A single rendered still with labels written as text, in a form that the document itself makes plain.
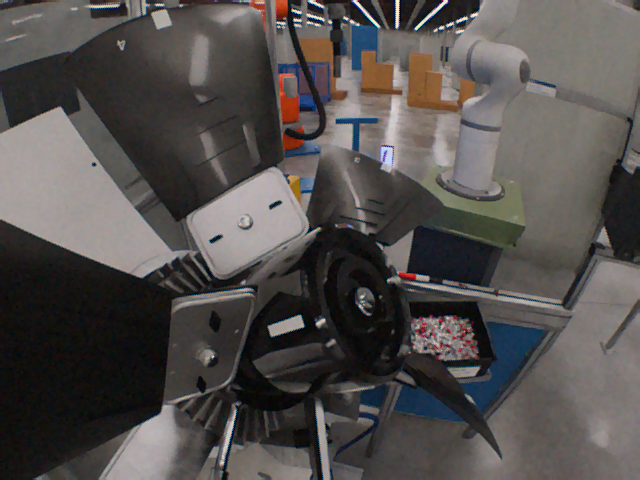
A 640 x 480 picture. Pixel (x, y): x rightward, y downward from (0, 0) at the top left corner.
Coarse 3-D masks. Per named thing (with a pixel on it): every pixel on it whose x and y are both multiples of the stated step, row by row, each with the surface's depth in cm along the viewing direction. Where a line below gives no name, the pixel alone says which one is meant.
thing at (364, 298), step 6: (360, 288) 22; (366, 288) 22; (360, 294) 21; (366, 294) 22; (360, 300) 21; (366, 300) 21; (372, 300) 22; (360, 306) 21; (366, 306) 21; (372, 306) 22; (366, 312) 21; (372, 312) 22
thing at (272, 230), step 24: (240, 192) 25; (264, 192) 25; (288, 192) 25; (192, 216) 25; (216, 216) 25; (264, 216) 25; (288, 216) 26; (240, 240) 25; (264, 240) 25; (288, 240) 25; (216, 264) 25; (240, 264) 25
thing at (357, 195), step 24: (336, 168) 47; (360, 168) 48; (312, 192) 42; (336, 192) 42; (360, 192) 42; (384, 192) 43; (408, 192) 45; (312, 216) 38; (336, 216) 37; (360, 216) 37; (384, 216) 38; (408, 216) 39; (384, 240) 34
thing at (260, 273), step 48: (336, 240) 22; (288, 288) 19; (336, 288) 20; (384, 288) 24; (288, 336) 18; (336, 336) 18; (384, 336) 21; (240, 384) 23; (288, 384) 21; (336, 384) 19
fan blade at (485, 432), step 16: (416, 368) 35; (432, 368) 42; (416, 384) 28; (432, 384) 30; (448, 384) 38; (448, 400) 29; (464, 400) 36; (464, 416) 29; (480, 416) 37; (480, 432) 29; (496, 448) 31
